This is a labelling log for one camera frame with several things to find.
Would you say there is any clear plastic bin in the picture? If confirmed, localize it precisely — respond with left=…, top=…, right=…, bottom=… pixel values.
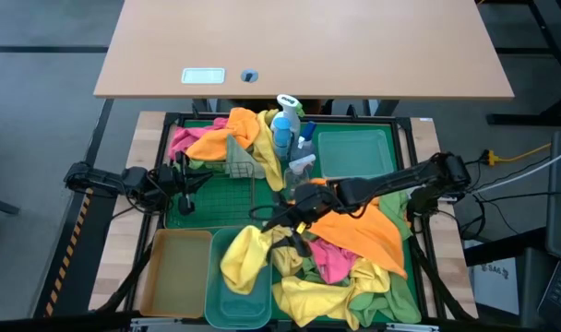
left=316, top=129, right=396, bottom=180

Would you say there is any yellow cable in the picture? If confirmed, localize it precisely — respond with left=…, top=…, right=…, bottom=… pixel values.
left=482, top=141, right=553, bottom=167

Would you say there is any clear bottle blue cap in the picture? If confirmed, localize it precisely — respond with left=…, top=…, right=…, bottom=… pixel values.
left=290, top=121, right=318, bottom=160

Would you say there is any black yellow hazard strip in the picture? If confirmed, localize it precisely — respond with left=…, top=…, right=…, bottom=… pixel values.
left=43, top=186, right=95, bottom=318

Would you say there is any pink microfiber towel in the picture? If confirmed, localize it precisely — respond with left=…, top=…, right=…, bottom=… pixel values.
left=167, top=116, right=230, bottom=161
left=307, top=237, right=360, bottom=286

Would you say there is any white spray bottle green trigger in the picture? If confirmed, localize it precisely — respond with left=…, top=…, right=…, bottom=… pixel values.
left=269, top=93, right=306, bottom=139

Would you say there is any black cable sleeve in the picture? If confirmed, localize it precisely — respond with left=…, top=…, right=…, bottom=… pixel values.
left=408, top=232, right=476, bottom=322
left=95, top=242, right=153, bottom=314

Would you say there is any blue plastic bottle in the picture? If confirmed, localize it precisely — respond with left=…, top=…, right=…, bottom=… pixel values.
left=271, top=116, right=293, bottom=161

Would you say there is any tan plastic bin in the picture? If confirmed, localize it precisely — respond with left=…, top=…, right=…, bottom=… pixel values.
left=139, top=229, right=213, bottom=319

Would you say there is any beige wooden desk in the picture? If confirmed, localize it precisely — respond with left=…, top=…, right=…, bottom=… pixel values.
left=93, top=0, right=516, bottom=101

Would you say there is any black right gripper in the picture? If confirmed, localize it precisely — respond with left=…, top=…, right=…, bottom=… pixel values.
left=260, top=183, right=340, bottom=258

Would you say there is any white labelled box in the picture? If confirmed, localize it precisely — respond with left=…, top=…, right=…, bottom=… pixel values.
left=471, top=255, right=521, bottom=317

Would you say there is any metal wire basket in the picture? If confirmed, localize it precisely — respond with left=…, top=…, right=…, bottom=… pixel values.
left=162, top=159, right=257, bottom=231

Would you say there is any clear spray bottle white trigger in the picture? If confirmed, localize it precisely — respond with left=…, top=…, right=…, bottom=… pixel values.
left=283, top=153, right=317, bottom=197

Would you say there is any black metal table frame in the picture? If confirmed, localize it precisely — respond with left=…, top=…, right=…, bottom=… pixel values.
left=485, top=0, right=561, bottom=128

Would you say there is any black desk underframe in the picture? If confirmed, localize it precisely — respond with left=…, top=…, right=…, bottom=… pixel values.
left=191, top=98, right=401, bottom=117

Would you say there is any green table mat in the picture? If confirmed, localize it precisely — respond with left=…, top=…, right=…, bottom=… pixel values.
left=164, top=118, right=423, bottom=324

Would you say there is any teal plastic bin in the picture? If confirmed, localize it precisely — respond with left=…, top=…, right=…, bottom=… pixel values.
left=204, top=225, right=273, bottom=330

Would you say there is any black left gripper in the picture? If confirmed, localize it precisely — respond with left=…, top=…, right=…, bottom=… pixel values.
left=159, top=151, right=214, bottom=217

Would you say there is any white rectangular desk plate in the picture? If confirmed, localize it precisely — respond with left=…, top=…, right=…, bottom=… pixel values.
left=181, top=67, right=227, bottom=85

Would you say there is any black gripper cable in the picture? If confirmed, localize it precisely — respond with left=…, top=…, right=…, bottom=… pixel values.
left=248, top=204, right=291, bottom=223

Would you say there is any black laptop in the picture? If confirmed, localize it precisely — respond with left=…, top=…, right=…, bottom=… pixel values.
left=536, top=131, right=561, bottom=331

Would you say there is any white cable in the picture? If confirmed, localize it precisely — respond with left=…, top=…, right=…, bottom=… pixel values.
left=469, top=149, right=561, bottom=195

